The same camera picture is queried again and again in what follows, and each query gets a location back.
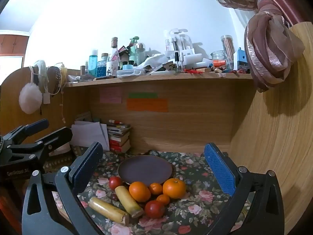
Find green pump bottle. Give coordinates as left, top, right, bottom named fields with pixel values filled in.
left=129, top=36, right=139, bottom=65

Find clear bottle silver cap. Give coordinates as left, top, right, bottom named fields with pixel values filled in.
left=135, top=43, right=146, bottom=66

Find blue liquid bottle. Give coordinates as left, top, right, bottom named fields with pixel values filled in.
left=88, top=49, right=99, bottom=77

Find pink sticky note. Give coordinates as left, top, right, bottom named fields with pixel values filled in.
left=99, top=87, right=122, bottom=103

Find large orange with sticker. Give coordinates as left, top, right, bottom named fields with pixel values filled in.
left=163, top=178, right=187, bottom=199

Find small tangerine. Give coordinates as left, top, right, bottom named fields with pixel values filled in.
left=149, top=183, right=163, bottom=195
left=156, top=194, right=170, bottom=206

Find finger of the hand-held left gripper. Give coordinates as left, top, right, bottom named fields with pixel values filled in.
left=32, top=127, right=73, bottom=157
left=2, top=119, right=50, bottom=148

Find white plastic bag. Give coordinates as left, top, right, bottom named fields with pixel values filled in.
left=138, top=53, right=167, bottom=69

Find red tomato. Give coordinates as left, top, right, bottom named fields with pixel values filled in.
left=145, top=200, right=165, bottom=219

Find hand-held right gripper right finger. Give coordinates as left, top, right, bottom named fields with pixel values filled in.
left=204, top=142, right=285, bottom=235

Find blue bead jar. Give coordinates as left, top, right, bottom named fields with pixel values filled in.
left=96, top=53, right=109, bottom=77

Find orange sticky note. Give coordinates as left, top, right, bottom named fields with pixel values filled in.
left=127, top=99, right=169, bottom=112

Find hanging beaded string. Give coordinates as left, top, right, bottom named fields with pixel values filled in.
left=60, top=95, right=66, bottom=124

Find wooden wall cabinet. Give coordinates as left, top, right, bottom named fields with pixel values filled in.
left=0, top=30, right=30, bottom=55

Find tied pink brown curtain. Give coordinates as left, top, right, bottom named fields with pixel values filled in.
left=196, top=0, right=306, bottom=93

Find empty glass jar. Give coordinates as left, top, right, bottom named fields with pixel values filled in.
left=211, top=51, right=227, bottom=61

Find stack of books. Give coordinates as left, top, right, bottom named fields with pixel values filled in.
left=106, top=122, right=132, bottom=154

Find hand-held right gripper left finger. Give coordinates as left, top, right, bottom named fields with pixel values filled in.
left=22, top=141, right=105, bottom=235

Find white printed mug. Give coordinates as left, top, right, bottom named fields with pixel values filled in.
left=106, top=61, right=119, bottom=77

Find yellow banana piece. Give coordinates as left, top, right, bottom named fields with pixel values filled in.
left=88, top=197, right=130, bottom=226
left=115, top=185, right=144, bottom=218

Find red apple back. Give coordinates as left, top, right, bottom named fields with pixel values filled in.
left=109, top=176, right=123, bottom=191

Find wooden shelf board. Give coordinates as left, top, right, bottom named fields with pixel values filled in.
left=66, top=72, right=254, bottom=88

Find white furry headband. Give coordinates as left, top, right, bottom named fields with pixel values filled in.
left=29, top=60, right=47, bottom=94

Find white lidded plastic box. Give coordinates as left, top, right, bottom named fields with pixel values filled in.
left=117, top=69, right=145, bottom=78

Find floral green tablecloth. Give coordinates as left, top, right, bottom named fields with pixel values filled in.
left=44, top=149, right=252, bottom=235

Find clear jar of pencils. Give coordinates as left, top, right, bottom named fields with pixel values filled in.
left=221, top=35, right=235, bottom=70

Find white desktop organizer rack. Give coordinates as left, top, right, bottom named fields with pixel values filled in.
left=164, top=29, right=196, bottom=64

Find white fluffy puff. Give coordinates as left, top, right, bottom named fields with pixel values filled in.
left=19, top=82, right=41, bottom=114

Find dark brown round plate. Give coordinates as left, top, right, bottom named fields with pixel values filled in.
left=118, top=155, right=174, bottom=186

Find white paper sheets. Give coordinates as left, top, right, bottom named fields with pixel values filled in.
left=71, top=121, right=110, bottom=151

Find glass bottle with cork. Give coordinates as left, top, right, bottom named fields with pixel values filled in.
left=111, top=37, right=119, bottom=62

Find blue pencil sharpener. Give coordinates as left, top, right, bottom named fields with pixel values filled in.
left=233, top=48, right=251, bottom=72

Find green sticky note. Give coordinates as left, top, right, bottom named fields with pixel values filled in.
left=128, top=92, right=158, bottom=99

